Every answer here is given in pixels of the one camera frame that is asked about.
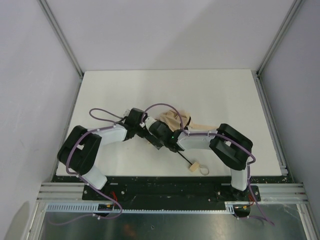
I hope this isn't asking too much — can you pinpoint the grey cable duct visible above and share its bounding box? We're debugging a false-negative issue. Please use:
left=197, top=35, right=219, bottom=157
left=46, top=201, right=256, bottom=214

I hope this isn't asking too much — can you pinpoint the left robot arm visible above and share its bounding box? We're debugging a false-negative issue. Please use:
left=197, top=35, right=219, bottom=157
left=57, top=108, right=147, bottom=190

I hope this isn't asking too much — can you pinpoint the left aluminium frame post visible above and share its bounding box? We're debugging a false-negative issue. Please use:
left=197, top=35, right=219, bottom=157
left=36, top=0, right=85, bottom=77

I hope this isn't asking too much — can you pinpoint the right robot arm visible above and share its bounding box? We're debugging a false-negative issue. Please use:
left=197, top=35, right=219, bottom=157
left=144, top=117, right=253, bottom=192

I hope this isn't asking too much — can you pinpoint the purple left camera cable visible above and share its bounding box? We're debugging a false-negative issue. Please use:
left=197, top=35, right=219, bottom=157
left=47, top=107, right=126, bottom=226

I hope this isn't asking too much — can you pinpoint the right aluminium frame post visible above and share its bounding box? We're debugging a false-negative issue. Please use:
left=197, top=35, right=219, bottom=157
left=257, top=0, right=305, bottom=76

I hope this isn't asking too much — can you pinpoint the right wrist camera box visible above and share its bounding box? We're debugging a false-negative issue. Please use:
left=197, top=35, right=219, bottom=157
left=139, top=116, right=156, bottom=130

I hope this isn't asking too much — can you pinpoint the beige folding umbrella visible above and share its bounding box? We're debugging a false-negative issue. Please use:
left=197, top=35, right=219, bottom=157
left=155, top=109, right=218, bottom=176

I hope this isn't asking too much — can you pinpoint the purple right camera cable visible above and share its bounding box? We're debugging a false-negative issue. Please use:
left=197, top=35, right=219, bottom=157
left=141, top=102, right=275, bottom=226

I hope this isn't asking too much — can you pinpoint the purple camera cable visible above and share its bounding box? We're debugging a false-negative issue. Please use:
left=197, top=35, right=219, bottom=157
left=47, top=107, right=126, bottom=226
left=141, top=102, right=275, bottom=226

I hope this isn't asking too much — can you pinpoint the aluminium frame post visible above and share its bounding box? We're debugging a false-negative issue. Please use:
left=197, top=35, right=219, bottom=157
left=257, top=0, right=305, bottom=76
left=36, top=0, right=85, bottom=77

